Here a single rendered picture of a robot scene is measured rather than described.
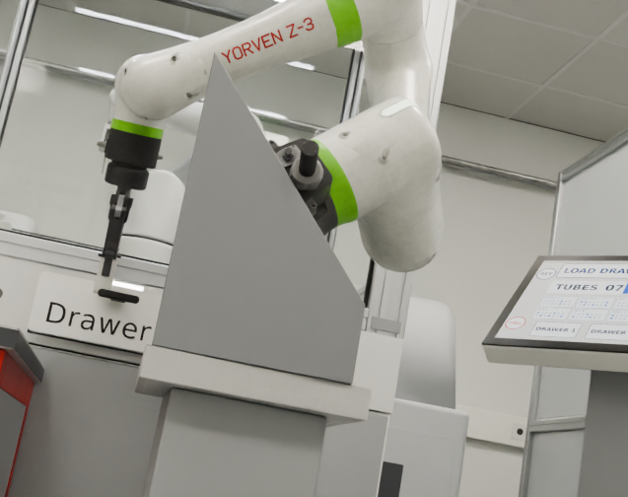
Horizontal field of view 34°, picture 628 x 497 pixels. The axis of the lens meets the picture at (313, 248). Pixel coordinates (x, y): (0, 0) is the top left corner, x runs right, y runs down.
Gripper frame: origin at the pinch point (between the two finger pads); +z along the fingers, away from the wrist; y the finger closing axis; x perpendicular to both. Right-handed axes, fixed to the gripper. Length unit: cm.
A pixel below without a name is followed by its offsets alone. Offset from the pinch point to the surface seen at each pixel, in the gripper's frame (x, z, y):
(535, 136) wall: 198, -60, -362
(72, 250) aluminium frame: -7.1, -2.0, -6.7
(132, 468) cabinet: 12.1, 32.5, 5.6
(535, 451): 161, 62, -168
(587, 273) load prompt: 93, -19, -10
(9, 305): -15.7, 9.5, -2.7
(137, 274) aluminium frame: 5.5, -0.3, -6.1
